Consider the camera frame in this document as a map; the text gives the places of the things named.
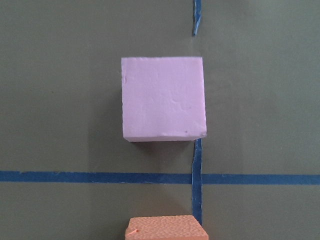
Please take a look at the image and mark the orange foam block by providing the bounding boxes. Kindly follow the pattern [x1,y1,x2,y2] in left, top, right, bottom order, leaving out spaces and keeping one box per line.
[124,215,209,240]

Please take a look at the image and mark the pink foam block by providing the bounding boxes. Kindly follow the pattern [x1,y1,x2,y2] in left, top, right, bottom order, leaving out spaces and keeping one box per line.
[121,56,207,142]

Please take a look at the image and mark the brown paper table cover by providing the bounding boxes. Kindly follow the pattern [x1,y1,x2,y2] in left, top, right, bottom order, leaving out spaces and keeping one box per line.
[0,0,320,240]

